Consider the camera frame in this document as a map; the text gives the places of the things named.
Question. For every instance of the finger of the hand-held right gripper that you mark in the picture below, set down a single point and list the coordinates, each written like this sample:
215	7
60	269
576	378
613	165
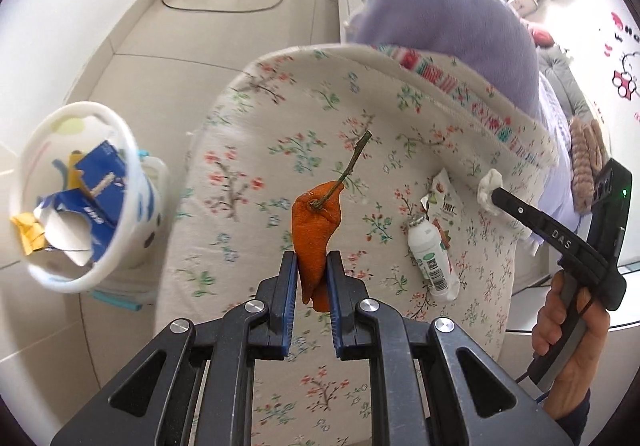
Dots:
545	228

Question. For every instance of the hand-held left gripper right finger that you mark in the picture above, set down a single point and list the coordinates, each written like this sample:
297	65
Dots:
336	306

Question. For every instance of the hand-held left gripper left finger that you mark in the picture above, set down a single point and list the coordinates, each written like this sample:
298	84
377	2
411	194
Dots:
287	306

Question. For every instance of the white tissue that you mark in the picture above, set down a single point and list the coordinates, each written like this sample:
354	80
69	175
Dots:
487	188

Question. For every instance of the orange peel with stem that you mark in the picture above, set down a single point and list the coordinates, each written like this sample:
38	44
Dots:
315	236

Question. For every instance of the small white drink bottle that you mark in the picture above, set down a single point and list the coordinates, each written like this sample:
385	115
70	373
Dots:
432	266

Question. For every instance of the white snack packet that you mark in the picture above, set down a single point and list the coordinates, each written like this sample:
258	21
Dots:
442	198

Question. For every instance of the white plastic bin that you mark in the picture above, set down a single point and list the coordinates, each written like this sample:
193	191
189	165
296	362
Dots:
127	236

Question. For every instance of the dark blue cardboard box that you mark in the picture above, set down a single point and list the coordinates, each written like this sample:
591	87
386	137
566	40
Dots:
107	166

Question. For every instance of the torn blue white carton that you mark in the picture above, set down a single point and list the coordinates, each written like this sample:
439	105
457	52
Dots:
67	201

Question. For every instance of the person's right forearm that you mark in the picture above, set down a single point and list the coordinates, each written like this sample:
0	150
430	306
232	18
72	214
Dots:
572	418

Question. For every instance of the person's right hand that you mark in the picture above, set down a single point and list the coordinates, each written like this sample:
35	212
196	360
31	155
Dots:
590	351

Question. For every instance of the white light blue stool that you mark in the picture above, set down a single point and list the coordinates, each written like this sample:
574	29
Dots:
120	298

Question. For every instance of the pink plush toy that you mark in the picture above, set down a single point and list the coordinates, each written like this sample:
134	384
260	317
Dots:
542	36

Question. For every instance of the floral beige blanket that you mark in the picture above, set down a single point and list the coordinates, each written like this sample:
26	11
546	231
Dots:
310	91

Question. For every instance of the purple duvet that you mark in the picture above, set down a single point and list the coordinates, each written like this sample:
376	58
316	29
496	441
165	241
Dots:
440	1

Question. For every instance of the pink cartoon wall stickers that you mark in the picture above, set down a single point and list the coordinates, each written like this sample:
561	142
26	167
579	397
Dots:
625	76

